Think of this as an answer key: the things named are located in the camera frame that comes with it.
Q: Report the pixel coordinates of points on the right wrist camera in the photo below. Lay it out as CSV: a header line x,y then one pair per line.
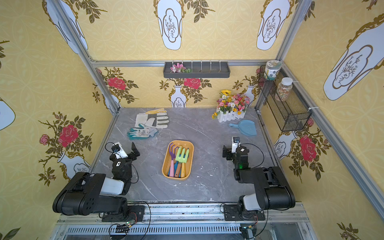
x,y
235,143

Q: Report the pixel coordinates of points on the black wire mesh basket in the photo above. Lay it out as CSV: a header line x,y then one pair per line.
x,y
292,112

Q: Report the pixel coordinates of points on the left circuit board with wires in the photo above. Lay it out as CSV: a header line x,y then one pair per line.
x,y
121,228

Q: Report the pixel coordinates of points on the white green striped glove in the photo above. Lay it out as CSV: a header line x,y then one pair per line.
x,y
152,120

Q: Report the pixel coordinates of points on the jar with patterned lid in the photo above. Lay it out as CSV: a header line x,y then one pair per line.
x,y
272,69

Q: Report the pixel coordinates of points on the purple rake pink handle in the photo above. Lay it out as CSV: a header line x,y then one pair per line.
x,y
172,148

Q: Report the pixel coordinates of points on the green rake brown handle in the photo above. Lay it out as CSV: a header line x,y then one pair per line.
x,y
182,157

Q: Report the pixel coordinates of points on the right circuit board with wires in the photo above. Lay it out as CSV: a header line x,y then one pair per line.
x,y
248,232

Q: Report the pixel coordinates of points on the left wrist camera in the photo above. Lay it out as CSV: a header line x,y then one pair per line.
x,y
118,151

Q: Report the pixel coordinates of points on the blue plastic dustpan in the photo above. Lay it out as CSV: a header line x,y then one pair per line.
x,y
246,127

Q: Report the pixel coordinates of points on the blue rake yellow handle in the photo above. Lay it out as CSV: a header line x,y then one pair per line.
x,y
183,170

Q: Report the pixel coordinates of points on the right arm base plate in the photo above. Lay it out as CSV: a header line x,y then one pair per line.
x,y
239,213

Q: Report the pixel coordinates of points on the teal rake yellow handle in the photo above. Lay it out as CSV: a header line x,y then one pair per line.
x,y
175,168

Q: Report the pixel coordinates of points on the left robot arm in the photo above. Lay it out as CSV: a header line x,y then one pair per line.
x,y
95,193

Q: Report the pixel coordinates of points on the flower pot white fence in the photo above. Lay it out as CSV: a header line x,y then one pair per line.
x,y
231,107

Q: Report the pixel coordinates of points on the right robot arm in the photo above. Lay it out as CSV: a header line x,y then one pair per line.
x,y
272,191

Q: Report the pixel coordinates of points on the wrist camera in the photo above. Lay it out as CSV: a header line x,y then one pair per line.
x,y
118,151
235,143

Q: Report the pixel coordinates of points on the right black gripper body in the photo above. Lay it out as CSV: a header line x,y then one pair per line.
x,y
229,152

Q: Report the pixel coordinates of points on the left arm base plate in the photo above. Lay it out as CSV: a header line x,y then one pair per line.
x,y
135,213

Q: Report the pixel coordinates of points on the grey wall shelf tray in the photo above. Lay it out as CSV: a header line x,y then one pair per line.
x,y
200,69

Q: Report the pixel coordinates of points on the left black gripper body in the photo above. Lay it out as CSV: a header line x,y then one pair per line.
x,y
127,155

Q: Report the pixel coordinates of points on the clear jar white lid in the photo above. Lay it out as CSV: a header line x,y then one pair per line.
x,y
283,90

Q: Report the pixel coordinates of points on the teal grey garden glove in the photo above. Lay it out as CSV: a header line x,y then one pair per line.
x,y
141,132

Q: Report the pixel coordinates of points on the pink flowers on shelf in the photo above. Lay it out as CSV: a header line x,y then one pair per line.
x,y
179,68

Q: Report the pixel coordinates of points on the yellow plastic storage tray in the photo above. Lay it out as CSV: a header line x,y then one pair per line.
x,y
167,160

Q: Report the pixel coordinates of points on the circuit board with wires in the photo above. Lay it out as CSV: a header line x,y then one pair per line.
x,y
248,232
121,228

